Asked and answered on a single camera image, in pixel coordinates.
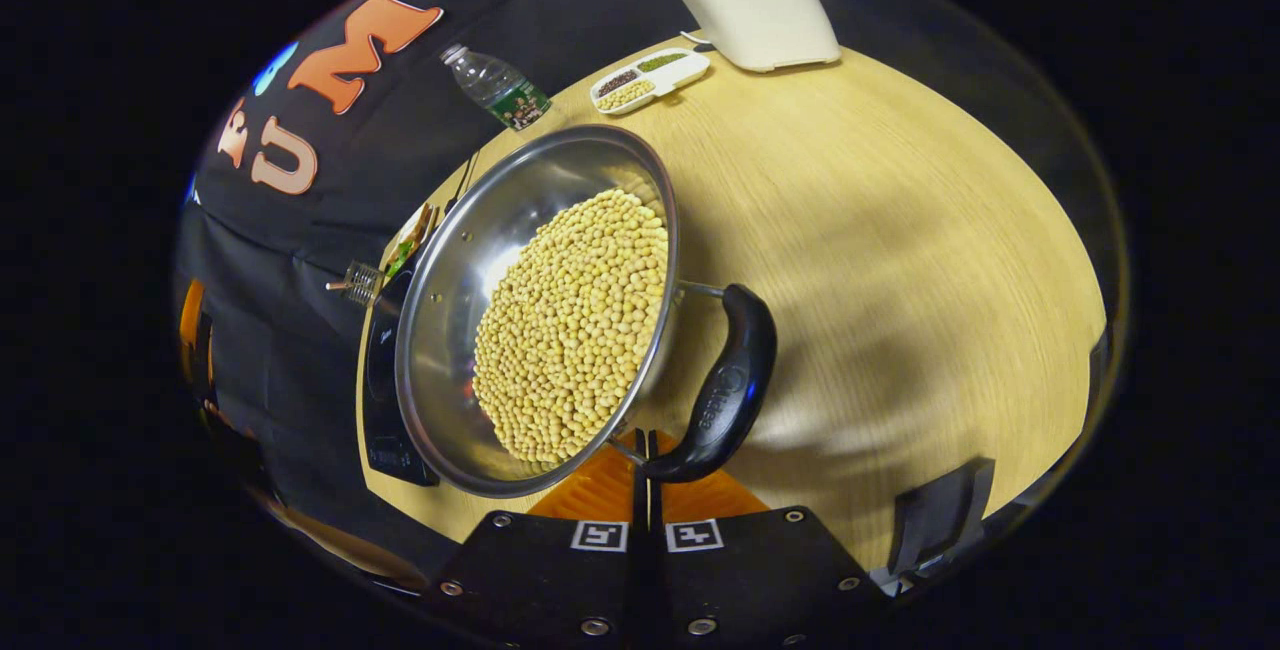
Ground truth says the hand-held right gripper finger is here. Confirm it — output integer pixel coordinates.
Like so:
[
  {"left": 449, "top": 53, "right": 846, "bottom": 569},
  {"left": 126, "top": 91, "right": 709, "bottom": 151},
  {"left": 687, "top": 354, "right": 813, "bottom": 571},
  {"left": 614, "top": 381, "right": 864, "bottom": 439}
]
[
  {"left": 650, "top": 430, "right": 891, "bottom": 650},
  {"left": 430, "top": 430, "right": 651, "bottom": 650}
]

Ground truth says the black induction cooktop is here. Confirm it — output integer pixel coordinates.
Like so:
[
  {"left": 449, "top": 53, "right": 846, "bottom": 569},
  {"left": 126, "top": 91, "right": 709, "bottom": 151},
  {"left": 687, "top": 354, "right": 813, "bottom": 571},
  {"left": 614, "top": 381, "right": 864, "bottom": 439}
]
[{"left": 362, "top": 280, "right": 441, "bottom": 488}]

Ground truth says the stainless steel pot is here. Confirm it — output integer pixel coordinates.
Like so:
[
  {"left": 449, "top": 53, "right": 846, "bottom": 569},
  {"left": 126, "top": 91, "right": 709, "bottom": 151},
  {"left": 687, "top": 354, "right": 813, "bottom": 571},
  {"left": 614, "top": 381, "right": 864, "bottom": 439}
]
[{"left": 395, "top": 125, "right": 779, "bottom": 499}]

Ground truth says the small glass cup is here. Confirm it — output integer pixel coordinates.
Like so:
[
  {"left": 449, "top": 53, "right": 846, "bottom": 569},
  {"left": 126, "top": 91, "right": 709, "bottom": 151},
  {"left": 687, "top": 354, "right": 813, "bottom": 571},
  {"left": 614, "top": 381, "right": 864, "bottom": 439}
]
[{"left": 325, "top": 260, "right": 386, "bottom": 306}]

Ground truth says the pile of soybeans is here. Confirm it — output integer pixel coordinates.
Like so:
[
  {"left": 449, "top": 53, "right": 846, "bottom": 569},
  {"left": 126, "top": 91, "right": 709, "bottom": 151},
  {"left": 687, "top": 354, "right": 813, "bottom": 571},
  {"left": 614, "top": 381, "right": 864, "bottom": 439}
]
[{"left": 472, "top": 188, "right": 669, "bottom": 464}]

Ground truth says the sandwich on plate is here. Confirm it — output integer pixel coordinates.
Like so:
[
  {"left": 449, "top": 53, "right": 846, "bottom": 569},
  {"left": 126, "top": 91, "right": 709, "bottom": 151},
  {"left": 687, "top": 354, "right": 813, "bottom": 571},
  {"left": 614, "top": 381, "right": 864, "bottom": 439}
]
[{"left": 385, "top": 202, "right": 441, "bottom": 281}]

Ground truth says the clear plastic water bottle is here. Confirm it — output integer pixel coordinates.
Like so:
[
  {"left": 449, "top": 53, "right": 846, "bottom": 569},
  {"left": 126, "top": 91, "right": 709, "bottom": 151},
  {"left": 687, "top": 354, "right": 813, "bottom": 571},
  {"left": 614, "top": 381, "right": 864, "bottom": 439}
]
[{"left": 440, "top": 43, "right": 553, "bottom": 133}]

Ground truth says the white divided bean tray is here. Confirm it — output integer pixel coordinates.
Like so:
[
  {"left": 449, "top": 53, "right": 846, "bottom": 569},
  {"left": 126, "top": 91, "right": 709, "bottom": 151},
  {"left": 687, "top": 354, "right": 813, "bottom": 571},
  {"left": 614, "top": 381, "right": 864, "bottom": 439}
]
[{"left": 590, "top": 47, "right": 711, "bottom": 116}]

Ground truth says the white toaster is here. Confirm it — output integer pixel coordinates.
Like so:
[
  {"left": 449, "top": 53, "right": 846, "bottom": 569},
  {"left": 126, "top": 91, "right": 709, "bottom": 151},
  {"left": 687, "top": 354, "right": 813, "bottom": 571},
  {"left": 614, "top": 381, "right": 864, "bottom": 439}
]
[{"left": 667, "top": 0, "right": 843, "bottom": 73}]

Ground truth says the black cable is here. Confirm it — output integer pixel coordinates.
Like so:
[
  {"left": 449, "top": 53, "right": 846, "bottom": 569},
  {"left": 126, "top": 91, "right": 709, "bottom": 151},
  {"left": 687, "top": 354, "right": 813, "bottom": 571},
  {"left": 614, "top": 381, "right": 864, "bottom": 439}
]
[{"left": 445, "top": 150, "right": 481, "bottom": 216}]

